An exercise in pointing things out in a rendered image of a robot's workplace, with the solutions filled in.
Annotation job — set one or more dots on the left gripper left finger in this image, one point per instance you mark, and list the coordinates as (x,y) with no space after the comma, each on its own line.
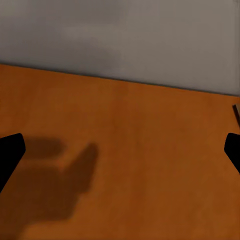
(12,148)

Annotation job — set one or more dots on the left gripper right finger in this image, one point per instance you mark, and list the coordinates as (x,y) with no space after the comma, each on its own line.
(232,149)

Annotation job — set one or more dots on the cabinet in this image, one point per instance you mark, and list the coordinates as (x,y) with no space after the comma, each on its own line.
(114,160)

